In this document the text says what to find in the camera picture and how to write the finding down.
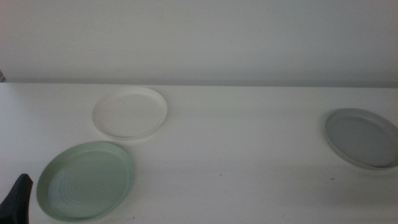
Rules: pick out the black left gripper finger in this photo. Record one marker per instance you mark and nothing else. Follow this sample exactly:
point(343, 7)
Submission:
point(15, 202)

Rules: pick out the pale green shallow bowl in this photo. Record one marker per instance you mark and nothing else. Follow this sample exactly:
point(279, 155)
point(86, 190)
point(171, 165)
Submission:
point(84, 182)

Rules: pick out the white shallow bowl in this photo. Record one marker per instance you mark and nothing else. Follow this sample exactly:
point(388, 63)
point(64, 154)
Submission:
point(129, 115)

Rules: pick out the grey shallow bowl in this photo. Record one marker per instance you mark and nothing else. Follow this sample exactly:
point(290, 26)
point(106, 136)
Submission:
point(362, 138)

